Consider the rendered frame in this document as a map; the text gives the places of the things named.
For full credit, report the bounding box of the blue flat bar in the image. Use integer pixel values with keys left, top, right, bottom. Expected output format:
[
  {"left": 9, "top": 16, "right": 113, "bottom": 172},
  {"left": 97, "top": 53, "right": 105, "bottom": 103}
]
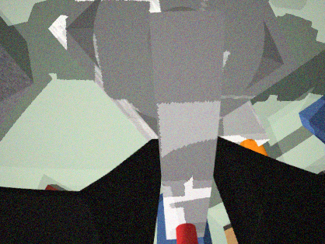
[{"left": 156, "top": 95, "right": 325, "bottom": 244}]

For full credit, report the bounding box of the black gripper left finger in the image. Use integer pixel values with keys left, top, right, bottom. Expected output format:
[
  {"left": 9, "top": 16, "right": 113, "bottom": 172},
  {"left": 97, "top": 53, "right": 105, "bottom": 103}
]
[{"left": 0, "top": 138, "right": 162, "bottom": 244}]

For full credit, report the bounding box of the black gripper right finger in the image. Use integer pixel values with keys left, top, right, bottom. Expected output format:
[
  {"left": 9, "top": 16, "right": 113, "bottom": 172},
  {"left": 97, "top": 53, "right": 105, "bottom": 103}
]
[{"left": 213, "top": 137, "right": 325, "bottom": 244}]

